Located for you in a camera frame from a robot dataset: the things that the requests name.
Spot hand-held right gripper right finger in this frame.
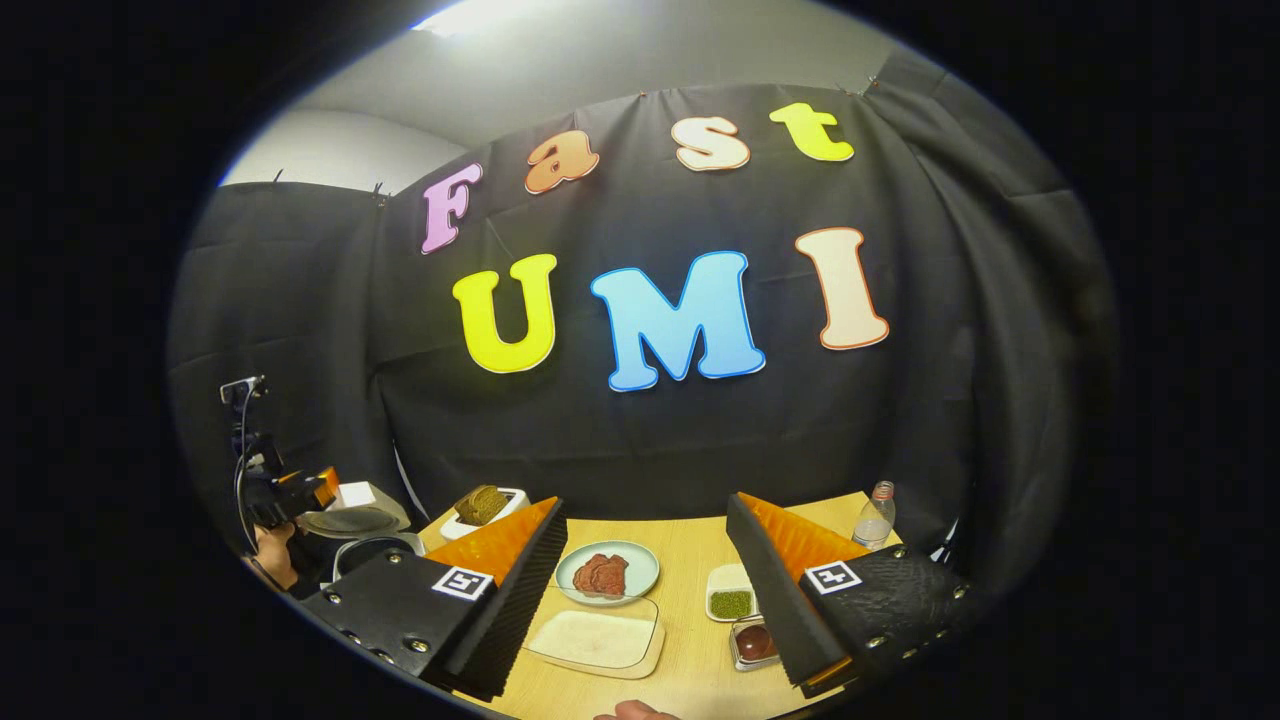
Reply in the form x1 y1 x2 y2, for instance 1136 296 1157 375
726 492 978 689

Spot black backdrop cloth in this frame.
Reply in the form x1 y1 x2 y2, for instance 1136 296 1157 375
168 50 1121 601

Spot clear plastic bottle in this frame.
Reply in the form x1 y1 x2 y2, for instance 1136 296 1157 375
853 481 897 551

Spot red meat slices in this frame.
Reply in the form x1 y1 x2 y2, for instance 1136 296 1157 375
572 553 629 599

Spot white rice cooker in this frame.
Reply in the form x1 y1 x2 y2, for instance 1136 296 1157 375
298 480 428 586

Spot white dish of green beans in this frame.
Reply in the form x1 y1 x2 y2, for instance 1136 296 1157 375
706 563 761 623

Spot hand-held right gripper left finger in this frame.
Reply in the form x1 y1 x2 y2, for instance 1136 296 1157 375
300 497 569 701

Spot clear dish of rice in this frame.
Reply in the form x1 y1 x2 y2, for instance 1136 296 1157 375
522 590 666 681

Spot white chopstick holder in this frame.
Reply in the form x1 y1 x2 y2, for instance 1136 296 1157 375
440 487 529 542

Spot pale blue plate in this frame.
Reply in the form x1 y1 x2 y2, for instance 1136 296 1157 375
555 540 661 607

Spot large ceiling light panel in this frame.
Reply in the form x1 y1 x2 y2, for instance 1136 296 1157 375
415 0 561 37

